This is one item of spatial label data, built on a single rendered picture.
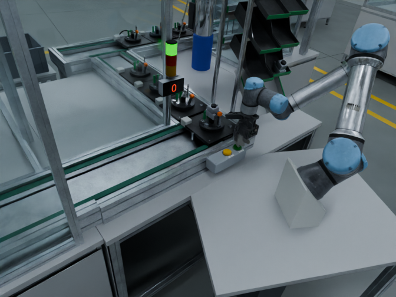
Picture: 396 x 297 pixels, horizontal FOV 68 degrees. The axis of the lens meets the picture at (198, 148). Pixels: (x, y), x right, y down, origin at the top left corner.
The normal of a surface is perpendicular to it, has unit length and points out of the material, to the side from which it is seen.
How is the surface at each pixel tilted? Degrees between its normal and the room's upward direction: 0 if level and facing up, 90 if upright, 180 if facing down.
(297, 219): 90
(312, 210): 90
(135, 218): 0
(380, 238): 0
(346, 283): 0
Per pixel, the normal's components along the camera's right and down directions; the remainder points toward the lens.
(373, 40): -0.44, -0.30
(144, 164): 0.07, -0.78
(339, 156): -0.51, -0.05
